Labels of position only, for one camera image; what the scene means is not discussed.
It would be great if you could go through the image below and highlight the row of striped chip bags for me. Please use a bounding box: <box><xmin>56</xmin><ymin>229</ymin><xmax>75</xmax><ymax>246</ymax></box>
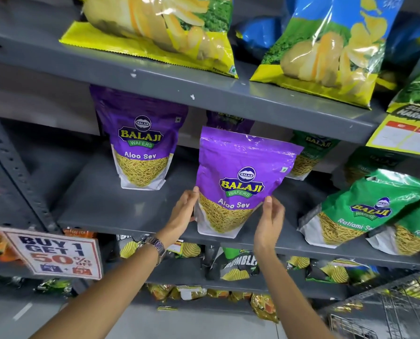
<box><xmin>118</xmin><ymin>234</ymin><xmax>380</xmax><ymax>286</ymax></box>

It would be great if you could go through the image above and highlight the green chips bag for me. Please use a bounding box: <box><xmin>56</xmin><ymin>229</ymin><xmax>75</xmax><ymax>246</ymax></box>
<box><xmin>386</xmin><ymin>66</ymin><xmax>420</xmax><ymax>114</ymax></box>

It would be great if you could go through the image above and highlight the row of golden snack packets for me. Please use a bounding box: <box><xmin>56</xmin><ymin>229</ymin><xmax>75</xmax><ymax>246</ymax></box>
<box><xmin>146</xmin><ymin>282</ymin><xmax>280</xmax><ymax>324</ymax></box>

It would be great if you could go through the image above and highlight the wire shopping cart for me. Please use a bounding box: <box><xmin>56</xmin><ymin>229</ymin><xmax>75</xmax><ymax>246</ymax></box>
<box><xmin>327</xmin><ymin>271</ymin><xmax>420</xmax><ymax>339</ymax></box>

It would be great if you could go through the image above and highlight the grey perforated rack upright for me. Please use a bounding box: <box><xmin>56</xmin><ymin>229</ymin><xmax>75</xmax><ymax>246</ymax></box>
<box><xmin>0</xmin><ymin>98</ymin><xmax>61</xmax><ymax>234</ymax></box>

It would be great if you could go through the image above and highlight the grey metal shelving rack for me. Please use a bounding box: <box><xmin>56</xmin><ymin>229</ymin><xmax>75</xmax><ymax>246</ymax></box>
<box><xmin>0</xmin><ymin>0</ymin><xmax>420</xmax><ymax>315</ymax></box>

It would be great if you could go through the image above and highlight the orange snack packet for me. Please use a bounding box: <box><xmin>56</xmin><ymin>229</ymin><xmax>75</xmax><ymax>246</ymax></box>
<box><xmin>0</xmin><ymin>226</ymin><xmax>21</xmax><ymax>262</ymax></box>

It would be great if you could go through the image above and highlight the yellow shelf price sign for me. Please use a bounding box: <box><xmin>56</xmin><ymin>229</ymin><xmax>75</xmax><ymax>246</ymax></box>
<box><xmin>365</xmin><ymin>101</ymin><xmax>420</xmax><ymax>156</ymax></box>

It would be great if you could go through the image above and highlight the person's left forearm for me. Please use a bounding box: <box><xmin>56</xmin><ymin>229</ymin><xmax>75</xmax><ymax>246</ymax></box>
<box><xmin>29</xmin><ymin>240</ymin><xmax>165</xmax><ymax>339</ymax></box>

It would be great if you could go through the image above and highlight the person's right hand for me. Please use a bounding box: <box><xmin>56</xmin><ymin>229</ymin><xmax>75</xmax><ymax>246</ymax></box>
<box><xmin>254</xmin><ymin>195</ymin><xmax>285</xmax><ymax>257</ymax></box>

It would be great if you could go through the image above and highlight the silver metal wristwatch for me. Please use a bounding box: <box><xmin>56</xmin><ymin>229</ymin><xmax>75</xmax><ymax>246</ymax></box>
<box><xmin>137</xmin><ymin>236</ymin><xmax>167</xmax><ymax>267</ymax></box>

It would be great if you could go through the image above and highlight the blue yellow potato chips bag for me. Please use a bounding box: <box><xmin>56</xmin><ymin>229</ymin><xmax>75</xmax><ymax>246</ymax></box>
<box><xmin>249</xmin><ymin>0</ymin><xmax>405</xmax><ymax>110</ymax></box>

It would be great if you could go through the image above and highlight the white promo offer sign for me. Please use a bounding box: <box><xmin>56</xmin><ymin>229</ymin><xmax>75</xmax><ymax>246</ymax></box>
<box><xmin>0</xmin><ymin>227</ymin><xmax>103</xmax><ymax>281</ymax></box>

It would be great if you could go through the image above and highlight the purple snack pouch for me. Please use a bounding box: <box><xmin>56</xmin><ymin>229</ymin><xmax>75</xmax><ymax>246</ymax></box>
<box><xmin>195</xmin><ymin>126</ymin><xmax>304</xmax><ymax>239</ymax></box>
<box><xmin>90</xmin><ymin>85</ymin><xmax>189</xmax><ymax>190</ymax></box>
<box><xmin>205</xmin><ymin>110</ymin><xmax>256</xmax><ymax>135</ymax></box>

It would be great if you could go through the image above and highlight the green snack pouch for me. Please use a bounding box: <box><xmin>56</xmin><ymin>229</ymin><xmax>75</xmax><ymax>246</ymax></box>
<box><xmin>286</xmin><ymin>130</ymin><xmax>341</xmax><ymax>181</ymax></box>
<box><xmin>298</xmin><ymin>169</ymin><xmax>420</xmax><ymax>250</ymax></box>
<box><xmin>343</xmin><ymin>146</ymin><xmax>409</xmax><ymax>188</ymax></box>
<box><xmin>367</xmin><ymin>195</ymin><xmax>420</xmax><ymax>257</ymax></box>

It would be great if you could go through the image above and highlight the person's right forearm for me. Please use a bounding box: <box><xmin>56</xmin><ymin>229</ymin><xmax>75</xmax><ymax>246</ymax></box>
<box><xmin>257</xmin><ymin>249</ymin><xmax>335</xmax><ymax>339</ymax></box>

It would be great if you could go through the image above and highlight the person's left hand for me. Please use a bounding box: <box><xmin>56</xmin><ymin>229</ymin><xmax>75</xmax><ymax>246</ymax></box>
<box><xmin>156</xmin><ymin>186</ymin><xmax>200</xmax><ymax>246</ymax></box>

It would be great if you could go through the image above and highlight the small green snack packet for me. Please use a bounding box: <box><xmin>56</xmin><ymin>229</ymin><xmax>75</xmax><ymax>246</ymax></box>
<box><xmin>35</xmin><ymin>278</ymin><xmax>74</xmax><ymax>294</ymax></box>

